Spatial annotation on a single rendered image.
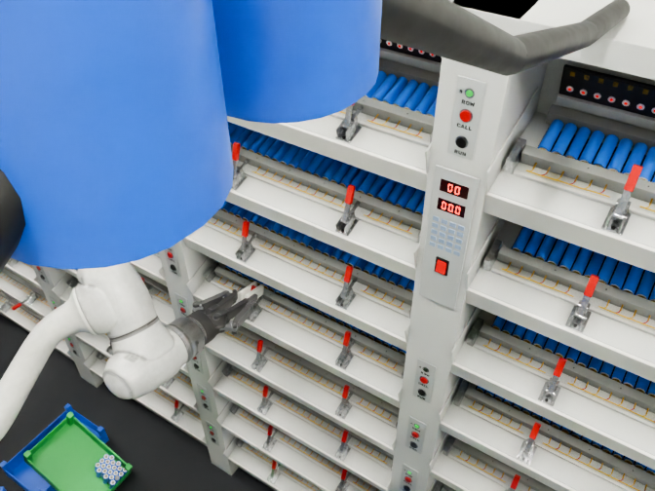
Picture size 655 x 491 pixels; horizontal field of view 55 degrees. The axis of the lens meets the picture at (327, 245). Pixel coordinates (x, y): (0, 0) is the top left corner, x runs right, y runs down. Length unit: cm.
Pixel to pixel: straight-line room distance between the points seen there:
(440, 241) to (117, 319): 62
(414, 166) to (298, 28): 83
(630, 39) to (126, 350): 98
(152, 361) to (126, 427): 134
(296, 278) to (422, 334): 32
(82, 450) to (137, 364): 127
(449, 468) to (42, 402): 174
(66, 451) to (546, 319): 186
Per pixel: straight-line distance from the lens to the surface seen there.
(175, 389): 223
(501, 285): 109
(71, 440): 252
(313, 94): 18
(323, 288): 134
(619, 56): 82
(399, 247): 114
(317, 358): 148
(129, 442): 256
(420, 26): 27
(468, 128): 91
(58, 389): 280
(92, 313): 126
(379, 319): 128
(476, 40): 34
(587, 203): 96
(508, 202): 95
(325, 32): 17
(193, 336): 134
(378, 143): 103
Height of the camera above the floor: 209
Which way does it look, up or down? 42 degrees down
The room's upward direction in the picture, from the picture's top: 1 degrees counter-clockwise
